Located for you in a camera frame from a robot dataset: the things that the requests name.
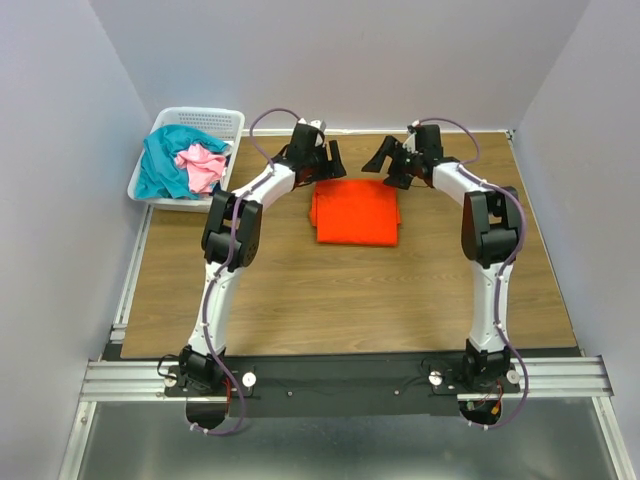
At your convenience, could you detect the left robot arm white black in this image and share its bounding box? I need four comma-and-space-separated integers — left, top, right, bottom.
178, 119, 346, 395

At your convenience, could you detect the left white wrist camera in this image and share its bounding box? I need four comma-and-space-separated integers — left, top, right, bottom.
298, 118, 326, 147

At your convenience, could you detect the orange t shirt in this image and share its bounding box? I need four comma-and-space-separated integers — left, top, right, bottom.
309, 179, 401, 247

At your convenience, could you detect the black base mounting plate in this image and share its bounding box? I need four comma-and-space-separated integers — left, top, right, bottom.
157, 349, 520, 428

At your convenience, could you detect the purple cable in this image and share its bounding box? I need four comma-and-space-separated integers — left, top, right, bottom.
412, 117, 531, 431
187, 107, 301, 437

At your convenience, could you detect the teal t shirt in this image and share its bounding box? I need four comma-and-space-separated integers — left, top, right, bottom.
136, 125, 226, 199

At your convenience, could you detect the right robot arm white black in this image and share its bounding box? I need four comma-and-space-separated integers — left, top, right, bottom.
362, 121, 527, 392

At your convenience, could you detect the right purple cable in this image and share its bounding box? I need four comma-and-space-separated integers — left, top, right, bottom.
412, 117, 531, 431

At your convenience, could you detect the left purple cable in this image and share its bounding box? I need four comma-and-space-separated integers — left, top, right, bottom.
187, 107, 301, 437

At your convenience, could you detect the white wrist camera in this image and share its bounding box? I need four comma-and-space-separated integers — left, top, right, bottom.
402, 120, 421, 153
298, 118, 326, 147

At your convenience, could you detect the pink t shirt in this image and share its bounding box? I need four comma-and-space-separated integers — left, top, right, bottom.
174, 143, 216, 194

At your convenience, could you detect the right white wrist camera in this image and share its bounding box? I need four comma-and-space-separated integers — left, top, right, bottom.
402, 120, 421, 153

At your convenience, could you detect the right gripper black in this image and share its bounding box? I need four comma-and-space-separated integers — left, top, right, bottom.
361, 136, 422, 191

